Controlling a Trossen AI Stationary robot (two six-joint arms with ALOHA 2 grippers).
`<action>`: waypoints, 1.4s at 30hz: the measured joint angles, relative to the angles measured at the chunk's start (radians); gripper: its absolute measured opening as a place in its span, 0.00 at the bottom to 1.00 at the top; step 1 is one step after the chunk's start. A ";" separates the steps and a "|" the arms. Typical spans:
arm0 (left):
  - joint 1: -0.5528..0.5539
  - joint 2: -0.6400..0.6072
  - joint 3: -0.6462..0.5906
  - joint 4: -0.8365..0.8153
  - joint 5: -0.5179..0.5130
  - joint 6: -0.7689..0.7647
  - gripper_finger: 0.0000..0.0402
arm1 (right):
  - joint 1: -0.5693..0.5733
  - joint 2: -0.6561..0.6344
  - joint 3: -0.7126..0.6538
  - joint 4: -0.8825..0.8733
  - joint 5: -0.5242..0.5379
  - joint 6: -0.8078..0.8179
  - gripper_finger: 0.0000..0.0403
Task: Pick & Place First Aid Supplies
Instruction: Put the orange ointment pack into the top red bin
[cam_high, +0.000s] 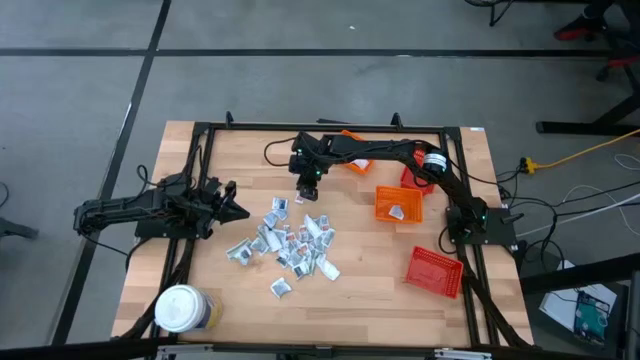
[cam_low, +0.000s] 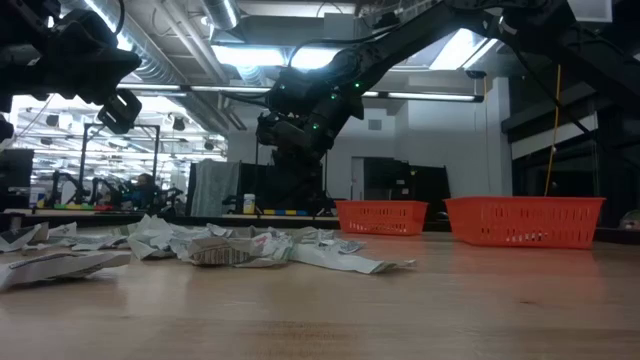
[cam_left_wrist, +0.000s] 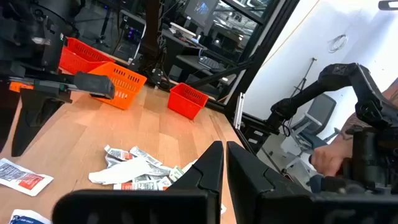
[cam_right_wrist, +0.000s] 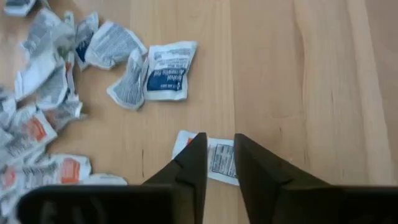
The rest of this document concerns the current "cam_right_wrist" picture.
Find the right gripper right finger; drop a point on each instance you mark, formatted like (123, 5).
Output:
(295, 205)

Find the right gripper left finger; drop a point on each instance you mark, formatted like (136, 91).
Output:
(155, 205)

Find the white packet orange label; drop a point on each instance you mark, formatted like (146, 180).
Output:
(7, 177)
(31, 133)
(62, 171)
(6, 109)
(222, 161)

